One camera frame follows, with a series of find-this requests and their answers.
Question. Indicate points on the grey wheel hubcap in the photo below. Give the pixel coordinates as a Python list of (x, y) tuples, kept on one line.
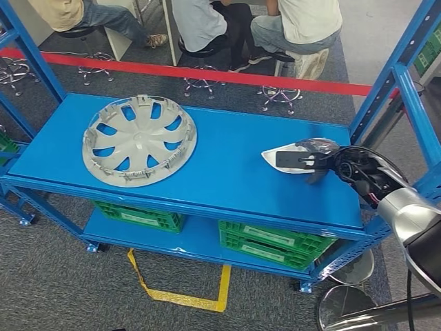
[(138, 141)]

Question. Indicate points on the silver metal bar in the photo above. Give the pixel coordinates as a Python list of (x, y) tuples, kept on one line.
[(378, 315)]

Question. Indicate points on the blue metal shelf rack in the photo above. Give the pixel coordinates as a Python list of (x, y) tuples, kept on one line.
[(224, 151)]

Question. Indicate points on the black chrome swivel stool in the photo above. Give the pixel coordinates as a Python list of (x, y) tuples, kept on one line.
[(78, 32), (279, 93), (200, 51), (13, 71)]

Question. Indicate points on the white mirror cover part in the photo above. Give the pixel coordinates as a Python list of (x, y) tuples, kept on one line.
[(272, 157)]

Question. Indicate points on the person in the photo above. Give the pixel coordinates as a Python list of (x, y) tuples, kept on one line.
[(310, 18), (106, 16), (198, 23)]

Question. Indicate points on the dark stanchion post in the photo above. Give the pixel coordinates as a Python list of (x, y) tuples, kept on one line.
[(378, 130)]

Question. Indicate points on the red barrier tape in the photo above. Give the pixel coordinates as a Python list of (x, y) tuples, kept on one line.
[(206, 74)]

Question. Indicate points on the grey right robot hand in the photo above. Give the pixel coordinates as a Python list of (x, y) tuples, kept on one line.
[(320, 145)]

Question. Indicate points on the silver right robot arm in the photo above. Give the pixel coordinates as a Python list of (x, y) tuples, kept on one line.
[(410, 219)]

